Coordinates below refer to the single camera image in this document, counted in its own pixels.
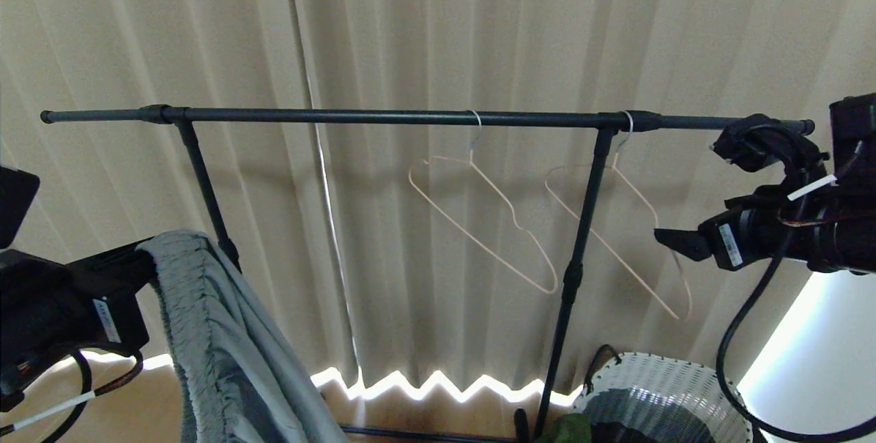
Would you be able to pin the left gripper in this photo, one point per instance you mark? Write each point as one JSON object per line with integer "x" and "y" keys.
{"x": 55, "y": 306}

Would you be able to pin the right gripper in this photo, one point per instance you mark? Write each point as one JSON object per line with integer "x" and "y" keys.
{"x": 773, "y": 237}

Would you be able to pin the pale grey shorts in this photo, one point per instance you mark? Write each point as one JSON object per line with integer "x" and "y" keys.
{"x": 233, "y": 361}

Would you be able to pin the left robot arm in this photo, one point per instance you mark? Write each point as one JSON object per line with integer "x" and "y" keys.
{"x": 55, "y": 410}

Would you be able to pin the white laundry basket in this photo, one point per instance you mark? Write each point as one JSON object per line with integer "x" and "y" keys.
{"x": 657, "y": 374}

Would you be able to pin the black clothes rack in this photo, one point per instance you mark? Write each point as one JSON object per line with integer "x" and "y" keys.
{"x": 376, "y": 116}

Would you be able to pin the green garment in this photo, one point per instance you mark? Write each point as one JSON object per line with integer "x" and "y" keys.
{"x": 568, "y": 433}

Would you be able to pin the beige curtain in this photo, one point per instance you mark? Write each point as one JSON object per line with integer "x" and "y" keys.
{"x": 410, "y": 32}

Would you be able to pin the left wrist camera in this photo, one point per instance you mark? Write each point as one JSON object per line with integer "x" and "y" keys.
{"x": 17, "y": 207}

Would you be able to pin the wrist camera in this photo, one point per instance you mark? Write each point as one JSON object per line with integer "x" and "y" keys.
{"x": 759, "y": 145}
{"x": 17, "y": 207}

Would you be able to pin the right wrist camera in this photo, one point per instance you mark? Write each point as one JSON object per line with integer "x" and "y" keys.
{"x": 759, "y": 145}

